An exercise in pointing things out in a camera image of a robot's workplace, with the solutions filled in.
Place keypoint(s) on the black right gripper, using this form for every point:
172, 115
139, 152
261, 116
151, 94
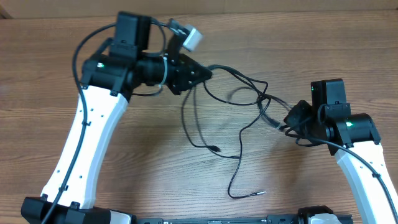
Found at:
292, 120

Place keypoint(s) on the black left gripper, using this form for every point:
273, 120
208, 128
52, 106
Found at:
185, 68

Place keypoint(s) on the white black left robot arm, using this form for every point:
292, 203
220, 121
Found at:
141, 51

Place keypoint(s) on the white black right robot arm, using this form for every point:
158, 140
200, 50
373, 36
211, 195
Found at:
355, 143

